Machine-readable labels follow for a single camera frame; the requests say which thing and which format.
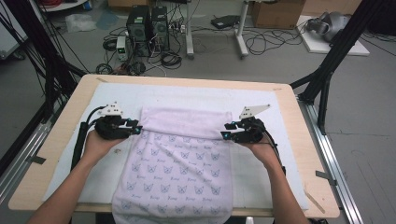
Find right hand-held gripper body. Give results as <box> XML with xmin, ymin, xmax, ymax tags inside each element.
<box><xmin>233</xmin><ymin>104</ymin><xmax>272</xmax><ymax>145</ymax></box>

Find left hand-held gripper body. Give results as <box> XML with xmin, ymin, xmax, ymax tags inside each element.
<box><xmin>93</xmin><ymin>101</ymin><xmax>134</xmax><ymax>141</ymax></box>

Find pink printed towel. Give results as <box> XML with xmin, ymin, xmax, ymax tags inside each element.
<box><xmin>110</xmin><ymin>105</ymin><xmax>235</xmax><ymax>224</ymax></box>

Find person's left hand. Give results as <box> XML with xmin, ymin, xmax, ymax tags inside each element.
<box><xmin>81</xmin><ymin>128</ymin><xmax>126</xmax><ymax>166</ymax></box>

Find person's right hand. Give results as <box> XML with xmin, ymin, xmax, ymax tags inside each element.
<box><xmin>245</xmin><ymin>140</ymin><xmax>283</xmax><ymax>172</ymax></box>

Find white grid mat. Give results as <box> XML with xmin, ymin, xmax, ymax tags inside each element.
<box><xmin>43</xmin><ymin>81</ymin><xmax>310</xmax><ymax>210</ymax></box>

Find white power supply unit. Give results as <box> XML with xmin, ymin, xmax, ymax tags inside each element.
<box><xmin>115</xmin><ymin>35</ymin><xmax>129</xmax><ymax>62</ymax></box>

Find black tape piece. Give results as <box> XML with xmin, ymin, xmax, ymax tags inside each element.
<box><xmin>315</xmin><ymin>170</ymin><xmax>338</xmax><ymax>187</ymax></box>
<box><xmin>25</xmin><ymin>154</ymin><xmax>48</xmax><ymax>165</ymax></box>

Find large black computer tower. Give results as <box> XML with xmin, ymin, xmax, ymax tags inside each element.
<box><xmin>125</xmin><ymin>5</ymin><xmax>153</xmax><ymax>58</ymax></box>

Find white desk leg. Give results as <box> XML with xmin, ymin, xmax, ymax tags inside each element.
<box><xmin>234</xmin><ymin>0</ymin><xmax>250</xmax><ymax>60</ymax></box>
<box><xmin>184</xmin><ymin>0</ymin><xmax>196</xmax><ymax>61</ymax></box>

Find thin wooden strip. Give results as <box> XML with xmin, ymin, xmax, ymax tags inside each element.
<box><xmin>304</xmin><ymin>190</ymin><xmax>327</xmax><ymax>215</ymax></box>

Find slim black computer tower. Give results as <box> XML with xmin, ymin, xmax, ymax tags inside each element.
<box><xmin>150</xmin><ymin>6</ymin><xmax>171</xmax><ymax>51</ymax></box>

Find black flat device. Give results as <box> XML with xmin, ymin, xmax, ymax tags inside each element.
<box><xmin>210</xmin><ymin>14</ymin><xmax>241</xmax><ymax>30</ymax></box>

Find clear plastic bag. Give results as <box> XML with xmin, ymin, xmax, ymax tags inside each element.
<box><xmin>64</xmin><ymin>13</ymin><xmax>98</xmax><ymax>34</ymax></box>

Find white floor board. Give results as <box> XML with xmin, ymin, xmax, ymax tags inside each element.
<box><xmin>295</xmin><ymin>15</ymin><xmax>371</xmax><ymax>57</ymax></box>

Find brown cardboard box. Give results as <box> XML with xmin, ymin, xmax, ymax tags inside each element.
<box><xmin>250</xmin><ymin>0</ymin><xmax>306</xmax><ymax>30</ymax></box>

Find white round table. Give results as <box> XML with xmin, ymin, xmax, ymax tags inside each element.
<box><xmin>38</xmin><ymin>0</ymin><xmax>89</xmax><ymax>13</ymax></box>

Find grey headset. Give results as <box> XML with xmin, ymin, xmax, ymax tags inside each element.
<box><xmin>305</xmin><ymin>11</ymin><xmax>351</xmax><ymax>43</ymax></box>

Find white cabinet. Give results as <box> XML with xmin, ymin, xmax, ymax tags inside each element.
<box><xmin>0</xmin><ymin>5</ymin><xmax>30</xmax><ymax>61</ymax></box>

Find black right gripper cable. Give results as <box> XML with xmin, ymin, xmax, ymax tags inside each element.
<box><xmin>262</xmin><ymin>129</ymin><xmax>288</xmax><ymax>175</ymax></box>

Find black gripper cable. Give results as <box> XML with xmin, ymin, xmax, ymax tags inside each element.
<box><xmin>262</xmin><ymin>129</ymin><xmax>288</xmax><ymax>175</ymax></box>
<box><xmin>70</xmin><ymin>105</ymin><xmax>109</xmax><ymax>172</ymax></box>

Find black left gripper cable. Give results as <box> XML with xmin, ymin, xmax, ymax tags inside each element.
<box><xmin>70</xmin><ymin>105</ymin><xmax>109</xmax><ymax>172</ymax></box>

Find coiled black cable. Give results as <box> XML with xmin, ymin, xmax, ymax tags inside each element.
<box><xmin>160</xmin><ymin>50</ymin><xmax>183</xmax><ymax>70</ymax></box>

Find aluminium rail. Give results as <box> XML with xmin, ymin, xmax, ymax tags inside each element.
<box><xmin>297</xmin><ymin>95</ymin><xmax>364</xmax><ymax>224</ymax></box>
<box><xmin>0</xmin><ymin>119</ymin><xmax>53</xmax><ymax>204</ymax></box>

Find black frame stand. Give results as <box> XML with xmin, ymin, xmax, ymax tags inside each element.
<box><xmin>289</xmin><ymin>0</ymin><xmax>396</xmax><ymax>135</ymax></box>
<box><xmin>0</xmin><ymin>0</ymin><xmax>89</xmax><ymax>125</ymax></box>

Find loose black floor cables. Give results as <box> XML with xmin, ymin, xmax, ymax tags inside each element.
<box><xmin>242</xmin><ymin>27</ymin><xmax>304</xmax><ymax>57</ymax></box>

